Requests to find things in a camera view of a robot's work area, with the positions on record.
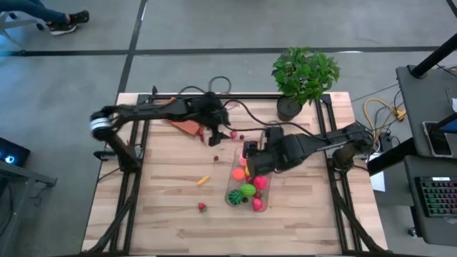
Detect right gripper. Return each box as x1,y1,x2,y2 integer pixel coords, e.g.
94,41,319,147
246,126,286,176

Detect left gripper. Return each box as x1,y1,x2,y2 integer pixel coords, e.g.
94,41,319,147
194,91,231,147

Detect orange toy fruit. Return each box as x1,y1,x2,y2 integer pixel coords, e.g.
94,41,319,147
231,167,247,182

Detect green toy lime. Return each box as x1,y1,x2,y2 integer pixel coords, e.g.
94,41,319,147
239,183,258,198

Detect clear plastic storage container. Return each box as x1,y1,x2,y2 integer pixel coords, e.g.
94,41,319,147
224,145,273,214

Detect toy watermelon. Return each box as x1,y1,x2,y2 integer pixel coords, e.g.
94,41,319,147
227,189,245,206

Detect orange folded cloth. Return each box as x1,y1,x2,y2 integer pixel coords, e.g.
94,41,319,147
168,119,204,138

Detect green potted plant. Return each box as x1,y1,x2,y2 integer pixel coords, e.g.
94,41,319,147
271,46,341,123

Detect white paper sheet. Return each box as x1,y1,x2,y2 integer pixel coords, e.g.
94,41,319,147
368,152,387,193

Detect black desk support beam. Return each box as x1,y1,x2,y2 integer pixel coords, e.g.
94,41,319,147
366,137,424,176

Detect gray desk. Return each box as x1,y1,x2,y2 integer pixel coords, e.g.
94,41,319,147
403,155,457,248
395,64,457,158

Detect black tablet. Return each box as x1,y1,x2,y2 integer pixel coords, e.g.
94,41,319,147
421,120,454,158

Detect backlit black keyboard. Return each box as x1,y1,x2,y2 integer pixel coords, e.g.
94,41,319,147
415,176,457,218

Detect gray metal cart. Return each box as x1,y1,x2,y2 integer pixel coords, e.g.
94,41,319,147
0,160,58,257

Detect black pole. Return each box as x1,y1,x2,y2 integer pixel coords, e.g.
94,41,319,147
408,32,457,79

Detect black device with blue light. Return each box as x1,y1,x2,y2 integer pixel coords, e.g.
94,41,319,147
0,137,31,168

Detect person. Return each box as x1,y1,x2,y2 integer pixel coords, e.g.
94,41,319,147
0,0,91,36

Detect white chair base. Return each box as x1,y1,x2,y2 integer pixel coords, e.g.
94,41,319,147
0,11,46,51

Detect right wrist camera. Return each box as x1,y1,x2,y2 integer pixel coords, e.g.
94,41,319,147
242,140,260,158

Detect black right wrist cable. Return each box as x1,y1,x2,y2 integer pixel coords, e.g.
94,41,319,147
223,99,324,140

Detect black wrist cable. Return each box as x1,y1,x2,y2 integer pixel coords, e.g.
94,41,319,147
223,99,324,140
176,75,233,96

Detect black table frame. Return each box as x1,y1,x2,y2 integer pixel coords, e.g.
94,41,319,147
81,91,396,257

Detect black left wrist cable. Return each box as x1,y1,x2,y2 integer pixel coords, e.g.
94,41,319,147
176,75,233,96

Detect small black bracket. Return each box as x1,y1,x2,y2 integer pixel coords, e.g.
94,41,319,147
93,149,119,162

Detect yellow cable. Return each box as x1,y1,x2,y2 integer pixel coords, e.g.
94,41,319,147
363,97,408,141

